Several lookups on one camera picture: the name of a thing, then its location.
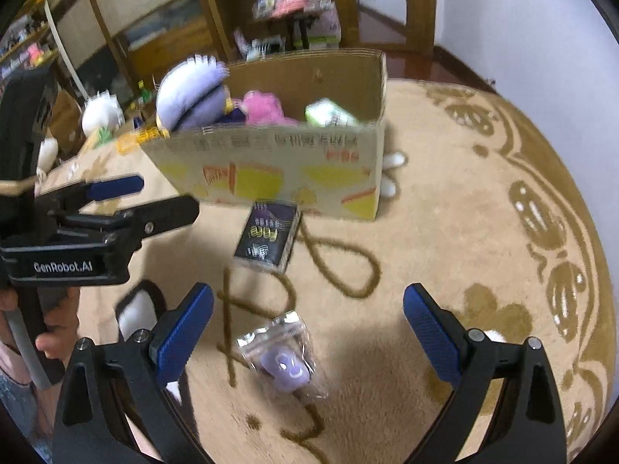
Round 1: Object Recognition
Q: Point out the purple toy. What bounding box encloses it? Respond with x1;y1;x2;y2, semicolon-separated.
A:
235;310;330;400

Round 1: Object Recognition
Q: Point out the cream plush animal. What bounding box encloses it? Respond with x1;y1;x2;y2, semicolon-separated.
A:
36;137;62;183

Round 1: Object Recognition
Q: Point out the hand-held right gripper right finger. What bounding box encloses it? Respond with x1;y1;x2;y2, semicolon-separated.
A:
403;283;568;464

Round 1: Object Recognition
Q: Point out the wooden wardrobe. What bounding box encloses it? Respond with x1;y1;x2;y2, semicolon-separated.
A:
43;0;229;107

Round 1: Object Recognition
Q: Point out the small black box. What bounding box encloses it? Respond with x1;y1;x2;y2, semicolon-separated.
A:
233;198;302;272

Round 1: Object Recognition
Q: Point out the brown flower-print blanket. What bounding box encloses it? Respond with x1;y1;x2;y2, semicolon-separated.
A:
36;75;611;464

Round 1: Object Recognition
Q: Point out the white pole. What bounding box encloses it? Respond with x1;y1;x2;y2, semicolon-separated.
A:
42;0;86;98

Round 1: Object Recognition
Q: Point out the translucent storage bin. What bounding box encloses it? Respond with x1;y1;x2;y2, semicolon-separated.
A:
308;9;342;50

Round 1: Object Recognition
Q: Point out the person's left hand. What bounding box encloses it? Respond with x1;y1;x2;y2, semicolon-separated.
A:
35;287;81;355

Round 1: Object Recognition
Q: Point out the wooden corner shelf unit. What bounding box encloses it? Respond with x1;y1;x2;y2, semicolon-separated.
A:
188;0;292;61

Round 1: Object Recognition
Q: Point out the purple-haired plush doll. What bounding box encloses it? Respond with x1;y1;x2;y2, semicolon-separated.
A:
155;55;231;132

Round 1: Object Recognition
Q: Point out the wall shelf with figurines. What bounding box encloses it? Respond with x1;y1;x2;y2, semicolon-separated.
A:
0;0;65;84

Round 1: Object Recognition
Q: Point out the white-haired plush head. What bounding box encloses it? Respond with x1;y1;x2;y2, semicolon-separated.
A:
80;90;126;136

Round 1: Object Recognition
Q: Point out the yellow and green toy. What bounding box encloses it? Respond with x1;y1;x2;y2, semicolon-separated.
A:
93;126;161;156

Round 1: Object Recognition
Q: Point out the pink cloth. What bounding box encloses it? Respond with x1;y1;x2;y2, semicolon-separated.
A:
272;0;316;16

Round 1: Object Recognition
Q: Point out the small cluttered table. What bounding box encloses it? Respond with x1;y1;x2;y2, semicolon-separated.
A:
251;0;339;54

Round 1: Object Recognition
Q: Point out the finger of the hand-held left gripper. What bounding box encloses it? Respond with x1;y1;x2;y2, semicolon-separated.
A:
36;173;145;214
103;196;200;253

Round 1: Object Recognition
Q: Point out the green packet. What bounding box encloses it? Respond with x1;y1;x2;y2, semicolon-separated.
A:
304;98;361;128

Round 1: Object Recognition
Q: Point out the pink and white plush toy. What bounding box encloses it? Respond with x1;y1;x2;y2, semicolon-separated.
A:
241;89;301;127

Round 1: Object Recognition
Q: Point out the printed cardboard box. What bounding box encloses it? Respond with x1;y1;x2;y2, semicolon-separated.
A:
140;48;388;223

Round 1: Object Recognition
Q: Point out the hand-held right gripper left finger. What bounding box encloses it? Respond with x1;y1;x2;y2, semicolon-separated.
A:
51;283;216;464

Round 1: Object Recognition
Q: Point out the wooden door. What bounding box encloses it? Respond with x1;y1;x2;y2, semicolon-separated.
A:
339;0;439;55

